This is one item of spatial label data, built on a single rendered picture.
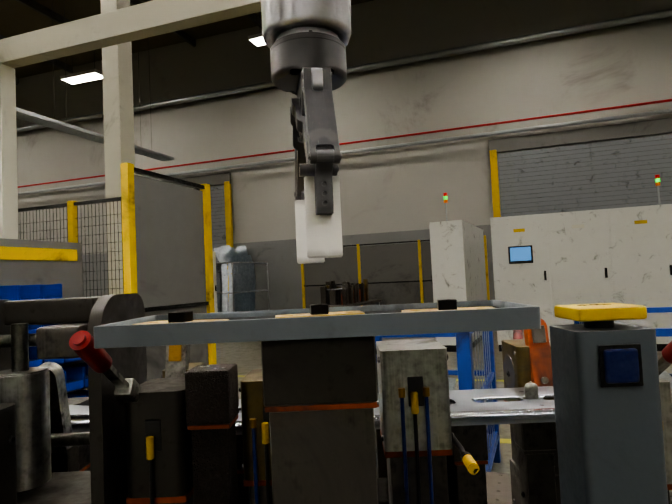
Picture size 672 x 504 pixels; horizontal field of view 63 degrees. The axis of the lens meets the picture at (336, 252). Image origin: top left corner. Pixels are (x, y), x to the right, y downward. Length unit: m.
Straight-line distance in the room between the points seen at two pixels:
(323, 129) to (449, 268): 8.08
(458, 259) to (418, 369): 7.85
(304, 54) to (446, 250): 8.04
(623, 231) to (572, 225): 0.66
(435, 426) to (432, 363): 0.07
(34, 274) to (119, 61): 5.74
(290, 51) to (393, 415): 0.41
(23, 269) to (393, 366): 3.05
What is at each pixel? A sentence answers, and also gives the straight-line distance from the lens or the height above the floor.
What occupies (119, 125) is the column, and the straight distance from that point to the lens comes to 8.62.
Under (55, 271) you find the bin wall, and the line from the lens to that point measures 3.69.
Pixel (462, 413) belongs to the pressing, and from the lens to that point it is 0.80.
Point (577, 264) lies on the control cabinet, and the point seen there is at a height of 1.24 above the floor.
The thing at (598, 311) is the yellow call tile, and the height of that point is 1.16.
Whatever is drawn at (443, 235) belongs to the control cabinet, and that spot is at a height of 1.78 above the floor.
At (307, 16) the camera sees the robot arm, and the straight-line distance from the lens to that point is 0.54.
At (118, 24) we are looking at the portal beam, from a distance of 5.18.
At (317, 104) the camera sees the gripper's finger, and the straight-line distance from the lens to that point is 0.48.
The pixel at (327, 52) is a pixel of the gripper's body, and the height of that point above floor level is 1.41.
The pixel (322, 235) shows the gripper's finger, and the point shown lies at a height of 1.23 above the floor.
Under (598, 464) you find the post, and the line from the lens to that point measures 0.55.
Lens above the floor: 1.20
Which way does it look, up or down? 3 degrees up
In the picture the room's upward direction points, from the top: 3 degrees counter-clockwise
